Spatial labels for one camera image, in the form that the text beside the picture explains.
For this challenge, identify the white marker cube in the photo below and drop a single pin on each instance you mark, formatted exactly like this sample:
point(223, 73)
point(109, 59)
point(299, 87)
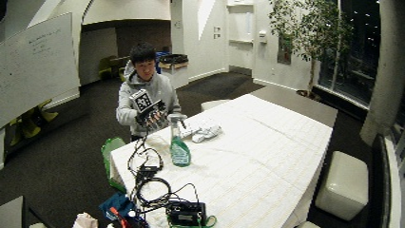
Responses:
point(142, 100)

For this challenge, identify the green spray bottle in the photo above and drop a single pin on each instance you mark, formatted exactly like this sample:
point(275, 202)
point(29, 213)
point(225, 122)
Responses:
point(181, 145)

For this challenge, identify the the person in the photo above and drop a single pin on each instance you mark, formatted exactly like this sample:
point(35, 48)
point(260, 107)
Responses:
point(146, 88)

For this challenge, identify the crumpled white cloth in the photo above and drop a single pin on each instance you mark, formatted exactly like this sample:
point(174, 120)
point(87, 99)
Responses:
point(203, 129)

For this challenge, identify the white cube stool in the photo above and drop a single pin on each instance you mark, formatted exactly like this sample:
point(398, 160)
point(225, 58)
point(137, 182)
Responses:
point(214, 104)
point(343, 185)

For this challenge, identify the small black adapter box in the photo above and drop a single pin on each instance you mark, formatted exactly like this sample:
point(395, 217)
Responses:
point(147, 170)

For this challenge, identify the green chair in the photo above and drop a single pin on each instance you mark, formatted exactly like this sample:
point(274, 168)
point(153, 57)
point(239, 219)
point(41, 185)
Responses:
point(111, 160)

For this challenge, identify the black bin on counter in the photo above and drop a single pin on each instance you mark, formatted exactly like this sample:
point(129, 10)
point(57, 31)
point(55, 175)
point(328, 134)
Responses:
point(173, 59)

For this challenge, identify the yellow-green armchair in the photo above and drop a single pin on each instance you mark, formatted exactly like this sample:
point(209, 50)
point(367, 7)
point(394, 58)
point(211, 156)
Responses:
point(107, 66)

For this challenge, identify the white tablecloth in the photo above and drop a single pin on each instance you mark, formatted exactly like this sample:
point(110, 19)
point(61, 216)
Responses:
point(254, 158)

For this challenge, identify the blue bag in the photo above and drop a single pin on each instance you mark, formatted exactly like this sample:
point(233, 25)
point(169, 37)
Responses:
point(118, 205)

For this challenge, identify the yellow chair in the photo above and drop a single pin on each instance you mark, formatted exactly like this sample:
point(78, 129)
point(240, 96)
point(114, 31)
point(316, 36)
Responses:
point(31, 122)

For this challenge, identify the black electronics box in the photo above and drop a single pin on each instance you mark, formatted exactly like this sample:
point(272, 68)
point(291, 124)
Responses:
point(187, 214)

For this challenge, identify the large whiteboard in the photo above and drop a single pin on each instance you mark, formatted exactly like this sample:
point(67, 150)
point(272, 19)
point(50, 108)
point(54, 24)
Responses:
point(37, 66)

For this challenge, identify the white crumpled tissue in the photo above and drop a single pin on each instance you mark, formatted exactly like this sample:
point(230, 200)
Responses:
point(85, 220)

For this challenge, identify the potted indoor tree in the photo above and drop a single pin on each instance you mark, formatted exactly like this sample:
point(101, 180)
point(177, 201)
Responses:
point(310, 34)

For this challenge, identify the large window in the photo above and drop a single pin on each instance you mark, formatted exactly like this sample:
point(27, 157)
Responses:
point(348, 47)

